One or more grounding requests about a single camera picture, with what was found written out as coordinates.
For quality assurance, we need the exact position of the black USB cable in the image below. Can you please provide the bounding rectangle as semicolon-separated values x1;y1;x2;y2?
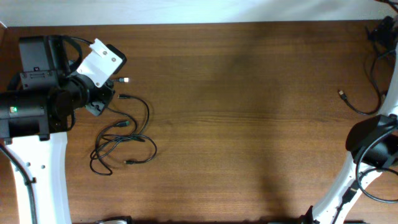
91;77;157;165
338;46;398;116
89;93;150;176

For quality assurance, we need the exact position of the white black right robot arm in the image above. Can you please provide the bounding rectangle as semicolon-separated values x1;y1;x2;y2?
298;71;397;224

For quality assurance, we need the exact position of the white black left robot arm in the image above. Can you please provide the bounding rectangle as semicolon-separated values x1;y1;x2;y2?
1;35;127;223

